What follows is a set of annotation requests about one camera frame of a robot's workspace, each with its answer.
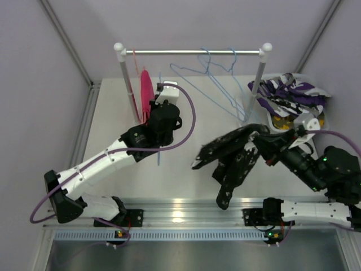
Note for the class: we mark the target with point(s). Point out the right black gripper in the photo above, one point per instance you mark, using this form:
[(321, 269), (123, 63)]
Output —
[(271, 145)]

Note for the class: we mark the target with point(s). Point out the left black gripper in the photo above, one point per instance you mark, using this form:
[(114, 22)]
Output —
[(154, 105)]

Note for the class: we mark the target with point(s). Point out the yellow camouflage trousers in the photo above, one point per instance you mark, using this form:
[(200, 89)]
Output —
[(285, 123)]

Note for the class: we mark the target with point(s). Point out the blue hanger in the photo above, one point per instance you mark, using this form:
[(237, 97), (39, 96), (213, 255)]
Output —
[(230, 71), (203, 80), (159, 154)]

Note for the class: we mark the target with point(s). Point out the black camouflage trousers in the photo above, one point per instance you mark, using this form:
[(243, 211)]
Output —
[(236, 156)]

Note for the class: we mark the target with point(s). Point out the purple camouflage trousers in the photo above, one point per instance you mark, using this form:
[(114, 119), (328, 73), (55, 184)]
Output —
[(288, 94)]

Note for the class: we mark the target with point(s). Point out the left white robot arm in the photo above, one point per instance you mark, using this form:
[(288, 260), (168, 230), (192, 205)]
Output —
[(70, 200)]

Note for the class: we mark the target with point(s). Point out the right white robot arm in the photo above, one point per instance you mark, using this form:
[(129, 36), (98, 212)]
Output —
[(336, 173)]

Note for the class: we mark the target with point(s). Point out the pink trousers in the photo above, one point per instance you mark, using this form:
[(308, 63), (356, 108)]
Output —
[(146, 94)]

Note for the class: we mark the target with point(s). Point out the pink hanger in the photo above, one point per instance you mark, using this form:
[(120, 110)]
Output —
[(139, 74)]

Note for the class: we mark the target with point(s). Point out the white plastic basket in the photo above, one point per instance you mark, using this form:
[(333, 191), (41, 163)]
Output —
[(301, 77)]

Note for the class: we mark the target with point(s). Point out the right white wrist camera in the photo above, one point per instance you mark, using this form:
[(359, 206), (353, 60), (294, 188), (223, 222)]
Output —
[(307, 127)]

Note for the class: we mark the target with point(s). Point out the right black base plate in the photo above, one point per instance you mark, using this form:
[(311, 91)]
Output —
[(254, 217)]

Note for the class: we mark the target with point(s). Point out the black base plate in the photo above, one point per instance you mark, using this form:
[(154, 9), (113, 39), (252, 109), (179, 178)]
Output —
[(136, 217), (254, 217)]

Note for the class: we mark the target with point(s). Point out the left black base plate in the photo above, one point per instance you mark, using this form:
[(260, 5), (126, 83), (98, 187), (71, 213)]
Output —
[(136, 217)]

